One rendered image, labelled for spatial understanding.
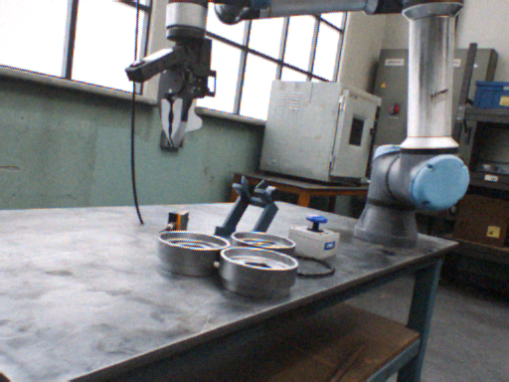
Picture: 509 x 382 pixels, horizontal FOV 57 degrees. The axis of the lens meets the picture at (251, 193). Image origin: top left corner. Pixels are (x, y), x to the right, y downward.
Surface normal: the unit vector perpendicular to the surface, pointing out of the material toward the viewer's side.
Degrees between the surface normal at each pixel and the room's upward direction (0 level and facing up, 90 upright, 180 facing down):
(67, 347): 0
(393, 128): 90
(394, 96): 90
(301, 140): 90
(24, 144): 90
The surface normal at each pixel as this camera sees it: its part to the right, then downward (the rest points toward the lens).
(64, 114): 0.79, 0.18
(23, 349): 0.14, -0.98
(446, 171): 0.19, 0.26
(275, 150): -0.60, 0.00
